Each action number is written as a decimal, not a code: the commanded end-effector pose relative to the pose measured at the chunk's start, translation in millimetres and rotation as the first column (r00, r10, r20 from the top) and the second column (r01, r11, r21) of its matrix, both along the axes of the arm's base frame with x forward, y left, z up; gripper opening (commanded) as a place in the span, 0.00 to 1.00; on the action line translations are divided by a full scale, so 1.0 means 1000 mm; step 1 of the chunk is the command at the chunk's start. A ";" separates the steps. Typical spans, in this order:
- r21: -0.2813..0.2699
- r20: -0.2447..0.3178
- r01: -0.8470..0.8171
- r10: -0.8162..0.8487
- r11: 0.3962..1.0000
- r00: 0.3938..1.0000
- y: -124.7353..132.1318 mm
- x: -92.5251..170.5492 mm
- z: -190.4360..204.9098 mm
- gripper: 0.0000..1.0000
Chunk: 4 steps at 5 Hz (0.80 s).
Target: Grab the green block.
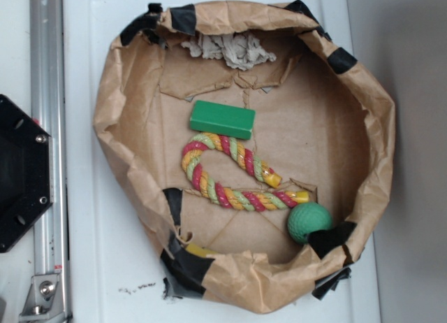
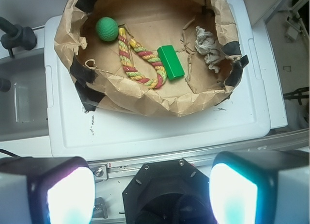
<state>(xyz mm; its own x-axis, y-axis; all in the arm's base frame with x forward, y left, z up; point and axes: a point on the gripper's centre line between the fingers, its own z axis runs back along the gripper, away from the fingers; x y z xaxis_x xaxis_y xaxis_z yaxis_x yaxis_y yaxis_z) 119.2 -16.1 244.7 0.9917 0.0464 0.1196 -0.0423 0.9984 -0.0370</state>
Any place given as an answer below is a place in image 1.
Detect red yellow green rope toy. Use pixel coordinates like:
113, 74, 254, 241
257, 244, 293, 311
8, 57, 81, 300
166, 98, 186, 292
181, 132, 311, 212

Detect aluminium extrusion rail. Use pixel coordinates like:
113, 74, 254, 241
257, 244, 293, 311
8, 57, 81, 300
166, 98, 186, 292
29, 0, 73, 323

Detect green dimpled rubber ball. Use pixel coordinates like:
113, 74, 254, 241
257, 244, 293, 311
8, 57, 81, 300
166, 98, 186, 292
287, 202, 332, 244

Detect crumpled grey paper wad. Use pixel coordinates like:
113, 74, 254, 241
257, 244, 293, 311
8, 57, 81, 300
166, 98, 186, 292
180, 31, 277, 71

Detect brown paper bag bin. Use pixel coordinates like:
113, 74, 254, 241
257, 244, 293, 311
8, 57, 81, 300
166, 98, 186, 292
94, 1, 395, 314

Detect green wooden block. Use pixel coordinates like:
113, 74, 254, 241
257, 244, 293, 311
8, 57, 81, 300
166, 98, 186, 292
189, 101, 256, 140

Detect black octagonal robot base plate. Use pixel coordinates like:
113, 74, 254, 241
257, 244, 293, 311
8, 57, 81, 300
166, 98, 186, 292
1, 95, 52, 253

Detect metal corner bracket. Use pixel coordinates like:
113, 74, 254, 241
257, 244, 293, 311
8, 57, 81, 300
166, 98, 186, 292
19, 273, 64, 322

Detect yellow block under bag rim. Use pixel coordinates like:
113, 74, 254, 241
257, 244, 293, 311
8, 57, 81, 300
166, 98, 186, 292
185, 243, 216, 258

